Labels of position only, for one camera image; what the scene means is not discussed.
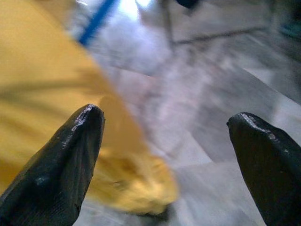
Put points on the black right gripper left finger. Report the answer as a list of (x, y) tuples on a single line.
[(54, 179)]

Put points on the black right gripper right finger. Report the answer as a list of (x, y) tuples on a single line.
[(272, 174)]

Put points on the yellow garment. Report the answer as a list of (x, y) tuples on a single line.
[(47, 70)]

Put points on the blue plastic hanger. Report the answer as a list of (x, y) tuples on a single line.
[(94, 23)]

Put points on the navy blue garment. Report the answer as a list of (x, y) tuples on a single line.
[(187, 2)]

